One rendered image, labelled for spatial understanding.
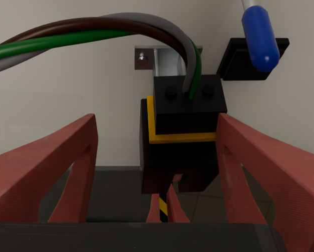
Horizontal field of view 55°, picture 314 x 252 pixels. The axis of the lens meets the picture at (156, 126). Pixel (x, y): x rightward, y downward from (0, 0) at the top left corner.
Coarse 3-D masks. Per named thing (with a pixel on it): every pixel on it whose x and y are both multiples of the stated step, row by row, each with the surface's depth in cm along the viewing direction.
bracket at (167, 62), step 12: (144, 48) 20; (156, 48) 20; (168, 48) 20; (144, 60) 21; (156, 60) 20; (168, 60) 21; (180, 60) 20; (156, 72) 20; (168, 72) 22; (180, 72) 20
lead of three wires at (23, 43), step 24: (48, 24) 7; (72, 24) 8; (96, 24) 8; (120, 24) 8; (144, 24) 8; (168, 24) 9; (0, 48) 7; (24, 48) 7; (48, 48) 8; (192, 48) 10; (192, 72) 11; (192, 96) 13
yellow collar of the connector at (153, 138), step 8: (152, 96) 15; (152, 104) 15; (152, 112) 15; (152, 120) 14; (152, 128) 14; (152, 136) 14; (160, 136) 14; (168, 136) 14; (176, 136) 14; (184, 136) 14; (192, 136) 14; (200, 136) 14; (208, 136) 14
